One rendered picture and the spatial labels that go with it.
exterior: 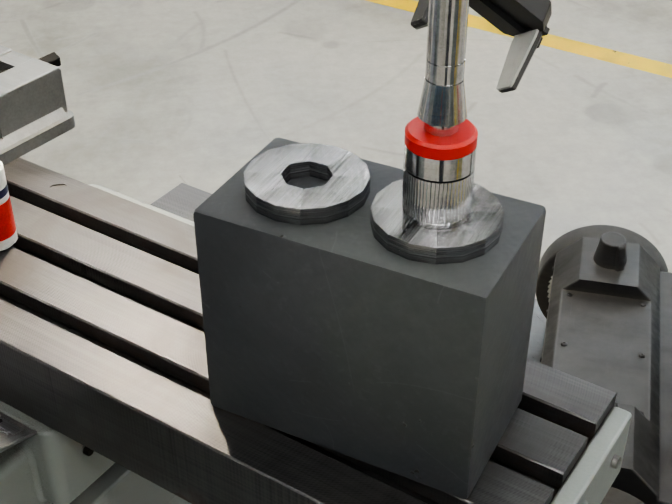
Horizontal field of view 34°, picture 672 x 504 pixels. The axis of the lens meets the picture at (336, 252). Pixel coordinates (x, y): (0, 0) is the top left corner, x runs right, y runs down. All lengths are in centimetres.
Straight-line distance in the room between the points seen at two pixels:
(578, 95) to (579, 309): 190
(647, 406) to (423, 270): 74
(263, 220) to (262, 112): 248
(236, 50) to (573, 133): 113
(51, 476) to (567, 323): 75
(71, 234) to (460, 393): 49
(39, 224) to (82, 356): 21
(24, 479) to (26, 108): 42
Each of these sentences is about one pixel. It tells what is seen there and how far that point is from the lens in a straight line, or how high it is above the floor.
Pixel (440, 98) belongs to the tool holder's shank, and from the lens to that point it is 69.
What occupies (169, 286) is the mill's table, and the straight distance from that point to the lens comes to 102.
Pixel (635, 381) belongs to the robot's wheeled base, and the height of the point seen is 59.
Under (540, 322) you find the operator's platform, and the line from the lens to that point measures 182.
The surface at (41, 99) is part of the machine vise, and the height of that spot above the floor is 96.
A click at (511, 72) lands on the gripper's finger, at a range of 102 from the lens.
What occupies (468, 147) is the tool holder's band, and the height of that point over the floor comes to 118.
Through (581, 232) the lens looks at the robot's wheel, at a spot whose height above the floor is 59.
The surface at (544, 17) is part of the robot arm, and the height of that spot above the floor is 113.
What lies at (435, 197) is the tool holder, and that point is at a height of 115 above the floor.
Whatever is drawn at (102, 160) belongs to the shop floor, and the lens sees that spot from 306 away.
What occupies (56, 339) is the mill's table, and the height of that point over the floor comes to 92.
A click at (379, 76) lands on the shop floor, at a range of 343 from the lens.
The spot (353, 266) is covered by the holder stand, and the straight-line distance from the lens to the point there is 72.
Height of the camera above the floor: 153
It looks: 36 degrees down
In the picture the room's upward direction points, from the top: straight up
